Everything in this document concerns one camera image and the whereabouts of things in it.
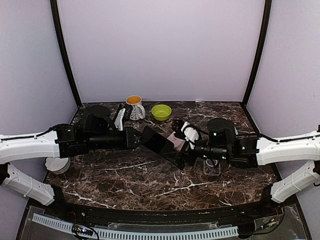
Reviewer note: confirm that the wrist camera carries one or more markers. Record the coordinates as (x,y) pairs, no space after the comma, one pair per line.
(122,115)
(186,132)

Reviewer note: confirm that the black right frame post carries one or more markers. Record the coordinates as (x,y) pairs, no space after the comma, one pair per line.
(258,52)

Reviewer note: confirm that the pink phone case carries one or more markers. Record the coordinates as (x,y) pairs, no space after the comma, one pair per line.
(177,142)

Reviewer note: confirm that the white floral mug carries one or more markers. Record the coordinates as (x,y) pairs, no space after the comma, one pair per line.
(138,110)

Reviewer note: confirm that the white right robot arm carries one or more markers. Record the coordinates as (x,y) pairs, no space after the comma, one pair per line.
(221,142)

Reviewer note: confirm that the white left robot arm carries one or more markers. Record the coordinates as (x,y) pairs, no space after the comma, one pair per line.
(94,131)

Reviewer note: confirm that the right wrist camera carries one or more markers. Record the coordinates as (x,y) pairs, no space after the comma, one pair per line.
(186,132)

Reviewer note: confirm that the small circuit board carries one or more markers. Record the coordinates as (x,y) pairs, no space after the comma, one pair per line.
(81,230)

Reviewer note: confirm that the black frame post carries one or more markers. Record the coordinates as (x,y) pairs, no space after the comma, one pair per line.
(63,51)
(258,52)

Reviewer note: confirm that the lime green bowl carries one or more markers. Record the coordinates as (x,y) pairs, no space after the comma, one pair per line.
(161,112)

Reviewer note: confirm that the clear purple phone case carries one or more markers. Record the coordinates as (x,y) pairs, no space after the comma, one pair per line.
(211,167)

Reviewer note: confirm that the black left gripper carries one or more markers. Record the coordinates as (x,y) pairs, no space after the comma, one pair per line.
(130,133)

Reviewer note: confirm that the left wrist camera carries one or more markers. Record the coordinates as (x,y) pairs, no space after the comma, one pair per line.
(122,115)

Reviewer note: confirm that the black left frame post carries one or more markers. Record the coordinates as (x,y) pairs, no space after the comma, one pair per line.
(63,51)

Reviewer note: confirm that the white scalloped dish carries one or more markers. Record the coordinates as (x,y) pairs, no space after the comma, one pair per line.
(57,166)

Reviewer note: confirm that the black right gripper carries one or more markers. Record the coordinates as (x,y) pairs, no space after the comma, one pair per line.
(179,161)

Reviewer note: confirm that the black front table rail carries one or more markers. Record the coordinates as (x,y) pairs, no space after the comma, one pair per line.
(241,214)

